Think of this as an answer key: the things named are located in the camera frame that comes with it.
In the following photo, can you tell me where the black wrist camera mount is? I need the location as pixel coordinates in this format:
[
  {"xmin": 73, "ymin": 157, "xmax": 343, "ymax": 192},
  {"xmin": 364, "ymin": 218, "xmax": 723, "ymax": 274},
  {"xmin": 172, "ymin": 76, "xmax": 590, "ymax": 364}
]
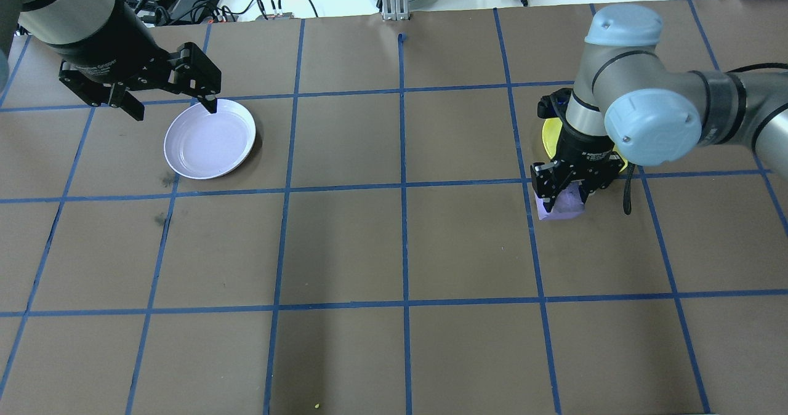
[{"xmin": 537, "ymin": 87, "xmax": 576, "ymax": 121}]

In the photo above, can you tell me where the black power strip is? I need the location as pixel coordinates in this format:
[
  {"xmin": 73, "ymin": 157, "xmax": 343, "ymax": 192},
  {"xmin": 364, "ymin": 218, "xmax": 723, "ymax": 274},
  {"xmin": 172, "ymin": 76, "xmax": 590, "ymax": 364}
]
[{"xmin": 209, "ymin": 9, "xmax": 297, "ymax": 24}]

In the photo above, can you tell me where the purple foam block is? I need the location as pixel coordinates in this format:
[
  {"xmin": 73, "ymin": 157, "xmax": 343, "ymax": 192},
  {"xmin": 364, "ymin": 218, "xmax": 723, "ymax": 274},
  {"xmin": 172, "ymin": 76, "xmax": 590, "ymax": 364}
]
[{"xmin": 536, "ymin": 181, "xmax": 587, "ymax": 222}]

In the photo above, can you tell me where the yellow round plate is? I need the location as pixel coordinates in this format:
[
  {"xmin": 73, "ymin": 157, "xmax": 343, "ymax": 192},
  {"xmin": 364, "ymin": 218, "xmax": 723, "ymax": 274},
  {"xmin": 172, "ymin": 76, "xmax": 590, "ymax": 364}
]
[{"xmin": 542, "ymin": 116, "xmax": 629, "ymax": 173}]

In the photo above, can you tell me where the lavender round plate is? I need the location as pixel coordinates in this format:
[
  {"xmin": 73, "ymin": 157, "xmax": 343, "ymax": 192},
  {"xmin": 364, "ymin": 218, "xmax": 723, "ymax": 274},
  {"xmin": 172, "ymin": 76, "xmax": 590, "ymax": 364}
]
[{"xmin": 163, "ymin": 99, "xmax": 257, "ymax": 180}]

